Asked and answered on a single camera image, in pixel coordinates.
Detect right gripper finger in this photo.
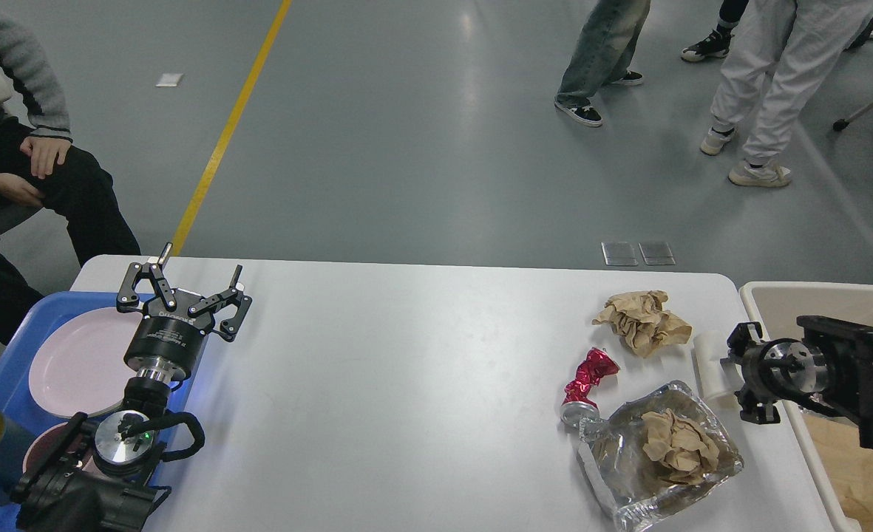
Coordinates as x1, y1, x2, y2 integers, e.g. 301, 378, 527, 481
735, 388, 781, 425
722, 322, 765, 366

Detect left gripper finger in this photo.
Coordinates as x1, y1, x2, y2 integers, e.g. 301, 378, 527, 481
116, 244, 180, 318
188, 266, 253, 341

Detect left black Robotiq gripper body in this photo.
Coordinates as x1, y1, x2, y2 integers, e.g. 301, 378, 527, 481
124, 310, 212, 381

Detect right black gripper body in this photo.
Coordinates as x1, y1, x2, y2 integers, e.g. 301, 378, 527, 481
741, 338, 829, 403

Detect upside-down white paper cup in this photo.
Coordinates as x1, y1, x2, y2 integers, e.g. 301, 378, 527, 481
693, 330, 744, 410

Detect pink plate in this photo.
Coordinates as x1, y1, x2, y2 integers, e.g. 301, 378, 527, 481
28, 307, 141, 418

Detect foil sheet bottom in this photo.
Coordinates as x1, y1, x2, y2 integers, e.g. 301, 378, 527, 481
577, 381, 744, 531

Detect pink HOME mug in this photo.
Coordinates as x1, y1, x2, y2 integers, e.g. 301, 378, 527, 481
21, 422, 98, 474

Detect red foil wrapper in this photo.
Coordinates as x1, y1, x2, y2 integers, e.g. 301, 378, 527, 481
559, 347, 621, 429

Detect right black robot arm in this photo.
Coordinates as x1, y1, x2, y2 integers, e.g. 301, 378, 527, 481
727, 316, 873, 450

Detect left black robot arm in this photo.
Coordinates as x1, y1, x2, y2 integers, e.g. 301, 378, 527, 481
10, 245, 251, 531

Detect brown paper in foil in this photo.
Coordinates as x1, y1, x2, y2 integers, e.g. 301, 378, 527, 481
640, 409, 720, 485

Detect seated person black pants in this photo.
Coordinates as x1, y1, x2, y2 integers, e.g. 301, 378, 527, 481
0, 0, 142, 370

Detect crumpled brown paper ball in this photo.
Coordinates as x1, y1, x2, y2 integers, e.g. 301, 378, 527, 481
592, 290, 693, 359

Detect right metal floor plate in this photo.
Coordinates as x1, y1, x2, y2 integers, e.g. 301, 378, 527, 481
638, 240, 676, 266

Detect metal floor plate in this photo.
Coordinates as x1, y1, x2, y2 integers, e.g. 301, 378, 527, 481
601, 242, 639, 267
638, 240, 676, 266

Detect beige plastic bin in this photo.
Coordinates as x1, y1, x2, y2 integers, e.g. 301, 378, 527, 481
739, 282, 873, 531

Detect left metal floor plate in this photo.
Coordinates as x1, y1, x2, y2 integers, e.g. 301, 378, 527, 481
601, 242, 639, 267

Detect blue plastic tray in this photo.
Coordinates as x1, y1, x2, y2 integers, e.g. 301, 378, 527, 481
0, 293, 212, 532

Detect tripod stand leg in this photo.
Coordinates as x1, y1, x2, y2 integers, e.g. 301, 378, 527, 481
832, 100, 873, 132

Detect person black red-striped pants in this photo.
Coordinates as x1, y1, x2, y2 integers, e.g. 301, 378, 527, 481
680, 0, 748, 63

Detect person grey sweatpants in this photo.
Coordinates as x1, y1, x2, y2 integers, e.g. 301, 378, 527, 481
700, 1, 873, 188

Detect person black hoodie faded jeans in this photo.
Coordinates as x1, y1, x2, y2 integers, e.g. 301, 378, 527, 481
554, 1, 651, 127

